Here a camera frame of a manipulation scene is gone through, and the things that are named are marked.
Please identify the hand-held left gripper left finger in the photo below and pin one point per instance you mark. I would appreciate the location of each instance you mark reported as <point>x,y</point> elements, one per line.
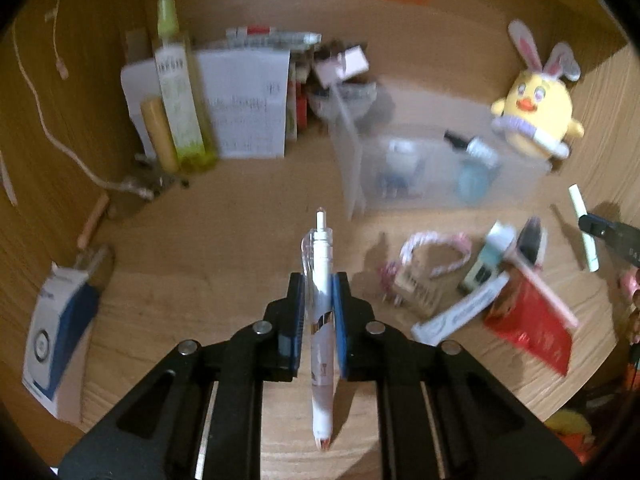
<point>296,320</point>

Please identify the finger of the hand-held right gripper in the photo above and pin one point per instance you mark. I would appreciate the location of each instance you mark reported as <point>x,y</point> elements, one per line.
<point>612,235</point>

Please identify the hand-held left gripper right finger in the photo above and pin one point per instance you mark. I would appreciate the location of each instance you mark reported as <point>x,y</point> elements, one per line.
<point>341,320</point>

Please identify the green white stick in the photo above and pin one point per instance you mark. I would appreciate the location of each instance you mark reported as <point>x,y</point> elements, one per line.
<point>585,220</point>

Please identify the white pen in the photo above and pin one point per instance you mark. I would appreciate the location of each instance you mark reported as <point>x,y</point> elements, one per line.
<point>320,260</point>

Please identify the teal bottle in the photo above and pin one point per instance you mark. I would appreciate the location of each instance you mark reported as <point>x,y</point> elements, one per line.
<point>492,255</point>

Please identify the clear plastic bin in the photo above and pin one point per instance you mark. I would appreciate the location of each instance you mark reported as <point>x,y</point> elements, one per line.
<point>430,125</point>

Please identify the black case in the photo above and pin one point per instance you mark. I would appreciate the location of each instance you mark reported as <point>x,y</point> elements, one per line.
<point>531,240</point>

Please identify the beige printed tag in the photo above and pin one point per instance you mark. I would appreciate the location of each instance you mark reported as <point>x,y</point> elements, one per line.
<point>417,287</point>

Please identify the pink stick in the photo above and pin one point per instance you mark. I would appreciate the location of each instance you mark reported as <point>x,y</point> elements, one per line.
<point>547,295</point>

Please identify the white toothpaste tube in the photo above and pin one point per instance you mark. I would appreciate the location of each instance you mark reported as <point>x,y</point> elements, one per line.
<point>457,312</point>

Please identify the red packet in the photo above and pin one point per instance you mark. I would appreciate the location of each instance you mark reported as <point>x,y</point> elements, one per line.
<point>535,335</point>

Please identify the yellow chick plush toy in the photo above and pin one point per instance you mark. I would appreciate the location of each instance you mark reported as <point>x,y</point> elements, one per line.
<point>537,110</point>

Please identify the blue bottle with black cap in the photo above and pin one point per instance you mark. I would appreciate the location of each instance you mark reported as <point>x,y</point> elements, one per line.
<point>472,170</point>

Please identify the blue white figurine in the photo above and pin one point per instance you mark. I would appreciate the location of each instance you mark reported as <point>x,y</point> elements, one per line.
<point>400,167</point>

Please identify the metal clip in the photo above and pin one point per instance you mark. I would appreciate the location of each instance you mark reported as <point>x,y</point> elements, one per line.
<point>162,177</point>

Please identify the white paper box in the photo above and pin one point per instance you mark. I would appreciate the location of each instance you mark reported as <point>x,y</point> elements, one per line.
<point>245,105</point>

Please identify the clear glass bowl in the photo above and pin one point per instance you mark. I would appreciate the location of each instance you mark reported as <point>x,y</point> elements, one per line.
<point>342,99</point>

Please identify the wooden stick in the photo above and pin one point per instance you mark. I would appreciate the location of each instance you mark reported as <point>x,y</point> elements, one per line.
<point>94,220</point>

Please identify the yellow tube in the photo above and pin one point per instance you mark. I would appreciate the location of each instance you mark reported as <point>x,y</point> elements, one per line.
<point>159,135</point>

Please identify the cardboard box of clutter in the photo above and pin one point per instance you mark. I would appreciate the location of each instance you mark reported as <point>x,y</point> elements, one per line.
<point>295,85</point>

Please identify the blue white carton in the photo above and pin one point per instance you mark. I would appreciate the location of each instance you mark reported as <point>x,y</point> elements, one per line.
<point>55,340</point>

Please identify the green spray bottle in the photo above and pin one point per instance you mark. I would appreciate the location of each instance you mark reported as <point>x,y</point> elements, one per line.
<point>177,100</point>

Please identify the small cardboard box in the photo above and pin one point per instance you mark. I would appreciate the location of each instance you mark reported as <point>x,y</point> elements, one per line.
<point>342,64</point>

